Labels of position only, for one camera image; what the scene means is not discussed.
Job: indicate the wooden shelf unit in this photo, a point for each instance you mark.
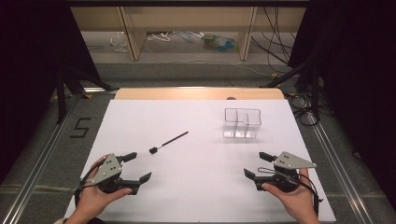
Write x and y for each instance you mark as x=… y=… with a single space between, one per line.
x=190 y=18

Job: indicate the colourful plastic package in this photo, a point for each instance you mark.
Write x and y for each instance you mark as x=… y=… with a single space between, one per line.
x=219 y=43

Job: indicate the metal floor rail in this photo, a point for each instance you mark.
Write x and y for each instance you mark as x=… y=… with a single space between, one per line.
x=40 y=161
x=339 y=168

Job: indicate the person's left hand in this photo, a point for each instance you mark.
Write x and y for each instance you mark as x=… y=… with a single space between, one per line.
x=91 y=199

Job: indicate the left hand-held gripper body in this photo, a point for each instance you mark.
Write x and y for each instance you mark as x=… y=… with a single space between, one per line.
x=107 y=171

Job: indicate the clear plastic bag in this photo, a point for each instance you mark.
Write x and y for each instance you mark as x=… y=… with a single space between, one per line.
x=120 y=42

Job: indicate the black metal stand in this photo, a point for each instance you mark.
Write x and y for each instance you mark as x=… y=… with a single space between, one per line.
x=62 y=93
x=314 y=84

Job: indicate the black pen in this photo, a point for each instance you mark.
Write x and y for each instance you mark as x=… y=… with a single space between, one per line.
x=169 y=142

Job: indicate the black curtain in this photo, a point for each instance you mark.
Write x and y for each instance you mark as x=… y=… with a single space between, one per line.
x=28 y=77
x=358 y=77

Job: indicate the person's right hand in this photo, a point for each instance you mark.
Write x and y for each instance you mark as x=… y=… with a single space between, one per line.
x=300 y=200

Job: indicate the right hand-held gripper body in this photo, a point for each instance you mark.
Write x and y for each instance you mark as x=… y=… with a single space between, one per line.
x=291 y=162

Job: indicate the clear plastic organizer box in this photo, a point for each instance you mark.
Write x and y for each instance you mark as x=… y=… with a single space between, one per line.
x=243 y=124

